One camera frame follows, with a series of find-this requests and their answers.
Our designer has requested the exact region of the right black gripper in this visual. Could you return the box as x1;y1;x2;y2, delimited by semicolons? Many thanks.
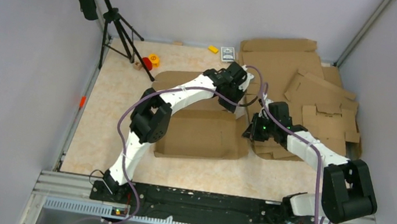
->
242;111;279;144

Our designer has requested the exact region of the cardboard box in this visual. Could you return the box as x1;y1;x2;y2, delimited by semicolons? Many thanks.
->
142;65;260;171

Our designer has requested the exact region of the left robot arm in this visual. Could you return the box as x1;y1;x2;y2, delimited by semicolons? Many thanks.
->
102;63;254;202

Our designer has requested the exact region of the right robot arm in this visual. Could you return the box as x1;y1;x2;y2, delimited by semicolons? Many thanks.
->
242;99;378;224

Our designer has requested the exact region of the small printed card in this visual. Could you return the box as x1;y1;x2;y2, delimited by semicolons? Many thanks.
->
219;46;236;63

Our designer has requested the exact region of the yellow block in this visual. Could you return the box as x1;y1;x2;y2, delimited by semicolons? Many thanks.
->
208;45;219;54

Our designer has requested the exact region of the stack of cardboard blanks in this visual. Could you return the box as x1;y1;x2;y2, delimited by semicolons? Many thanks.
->
238;38;362;159

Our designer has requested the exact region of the yellow round toy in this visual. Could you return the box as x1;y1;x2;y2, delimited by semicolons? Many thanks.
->
147;53;160;68

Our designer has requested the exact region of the red round toy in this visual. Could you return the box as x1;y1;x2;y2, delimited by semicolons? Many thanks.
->
142;57;153;71

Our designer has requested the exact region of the small wooden block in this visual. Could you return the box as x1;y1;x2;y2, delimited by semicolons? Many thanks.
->
133;62;143;71

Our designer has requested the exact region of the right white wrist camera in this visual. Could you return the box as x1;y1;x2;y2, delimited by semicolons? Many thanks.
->
259;97;273;110

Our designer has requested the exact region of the wooden block at wall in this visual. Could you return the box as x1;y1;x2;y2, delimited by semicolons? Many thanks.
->
172;41;184;46

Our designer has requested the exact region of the orange clip on frame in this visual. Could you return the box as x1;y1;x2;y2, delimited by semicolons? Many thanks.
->
79;96;87;109

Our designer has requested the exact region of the black camera tripod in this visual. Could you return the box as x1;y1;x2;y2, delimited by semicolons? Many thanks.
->
78;0;144;69

